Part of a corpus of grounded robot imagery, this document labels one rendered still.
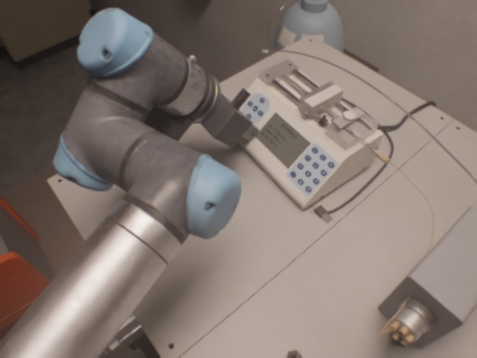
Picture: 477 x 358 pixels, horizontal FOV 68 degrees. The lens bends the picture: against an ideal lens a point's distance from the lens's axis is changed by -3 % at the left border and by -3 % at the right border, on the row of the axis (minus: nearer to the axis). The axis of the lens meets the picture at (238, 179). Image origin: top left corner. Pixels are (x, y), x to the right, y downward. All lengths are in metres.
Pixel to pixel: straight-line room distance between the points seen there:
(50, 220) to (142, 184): 1.30
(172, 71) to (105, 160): 0.13
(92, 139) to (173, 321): 0.27
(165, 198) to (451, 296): 0.32
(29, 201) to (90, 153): 1.34
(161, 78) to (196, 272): 0.28
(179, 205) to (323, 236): 0.30
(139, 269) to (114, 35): 0.23
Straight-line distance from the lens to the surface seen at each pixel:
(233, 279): 0.55
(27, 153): 3.05
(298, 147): 0.61
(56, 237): 1.58
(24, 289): 1.21
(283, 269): 0.55
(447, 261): 0.48
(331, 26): 1.19
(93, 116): 0.42
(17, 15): 3.69
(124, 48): 0.40
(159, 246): 0.34
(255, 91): 0.68
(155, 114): 0.53
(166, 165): 0.35
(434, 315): 0.48
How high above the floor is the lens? 1.95
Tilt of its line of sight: 53 degrees down
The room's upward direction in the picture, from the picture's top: 2 degrees counter-clockwise
